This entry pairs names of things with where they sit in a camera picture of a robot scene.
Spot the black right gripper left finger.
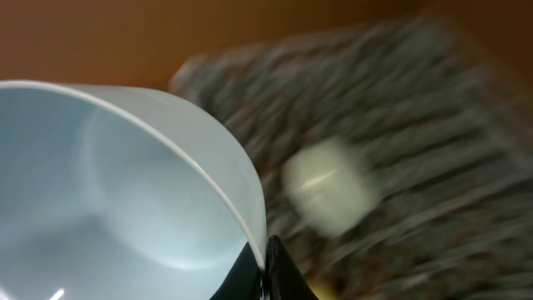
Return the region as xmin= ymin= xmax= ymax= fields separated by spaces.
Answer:
xmin=210 ymin=243 xmax=262 ymax=300

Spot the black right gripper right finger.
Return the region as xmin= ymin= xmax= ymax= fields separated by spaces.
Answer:
xmin=266 ymin=236 xmax=318 ymax=300

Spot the yellow cup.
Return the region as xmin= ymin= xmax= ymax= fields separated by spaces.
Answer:
xmin=282 ymin=138 xmax=381 ymax=238

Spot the green bowl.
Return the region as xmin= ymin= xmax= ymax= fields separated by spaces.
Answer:
xmin=1 ymin=80 xmax=267 ymax=299

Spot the grey dishwasher rack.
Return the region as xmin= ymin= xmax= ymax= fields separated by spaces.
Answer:
xmin=169 ymin=19 xmax=532 ymax=299

